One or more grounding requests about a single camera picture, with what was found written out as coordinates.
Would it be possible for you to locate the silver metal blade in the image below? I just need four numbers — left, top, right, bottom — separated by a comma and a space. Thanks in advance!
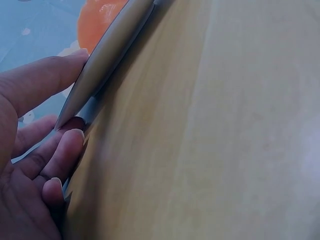
53, 0, 155, 132

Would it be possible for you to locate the orange round object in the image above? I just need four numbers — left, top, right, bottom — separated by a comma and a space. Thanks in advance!
76, 0, 129, 55

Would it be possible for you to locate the person's left hand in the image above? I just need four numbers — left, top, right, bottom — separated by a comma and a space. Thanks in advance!
0, 48, 90, 240

